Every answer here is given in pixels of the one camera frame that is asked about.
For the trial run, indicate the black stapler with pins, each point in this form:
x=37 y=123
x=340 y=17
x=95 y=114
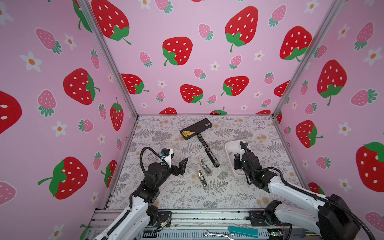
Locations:
x=196 y=130

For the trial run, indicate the teal handled tool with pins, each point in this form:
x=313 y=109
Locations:
x=254 y=233

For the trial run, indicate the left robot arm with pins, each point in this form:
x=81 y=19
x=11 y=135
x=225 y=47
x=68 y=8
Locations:
x=141 y=211

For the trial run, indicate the white plastic tray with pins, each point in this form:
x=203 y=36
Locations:
x=232 y=148

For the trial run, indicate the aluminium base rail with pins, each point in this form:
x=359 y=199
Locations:
x=190 y=225

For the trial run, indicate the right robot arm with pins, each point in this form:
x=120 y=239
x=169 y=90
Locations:
x=328 y=216

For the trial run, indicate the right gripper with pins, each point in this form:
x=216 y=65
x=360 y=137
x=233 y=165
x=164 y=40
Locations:
x=236 y=160

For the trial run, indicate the staple strip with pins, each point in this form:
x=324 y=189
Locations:
x=202 y=178
x=205 y=167

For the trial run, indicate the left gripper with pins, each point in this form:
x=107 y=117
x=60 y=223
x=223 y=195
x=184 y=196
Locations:
x=180 y=169

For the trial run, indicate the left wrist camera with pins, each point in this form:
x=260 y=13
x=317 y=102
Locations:
x=166 y=157

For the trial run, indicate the silver wrench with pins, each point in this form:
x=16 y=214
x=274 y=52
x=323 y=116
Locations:
x=230 y=236

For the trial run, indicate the green circuit board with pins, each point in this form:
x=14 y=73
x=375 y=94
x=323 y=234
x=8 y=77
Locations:
x=275 y=235

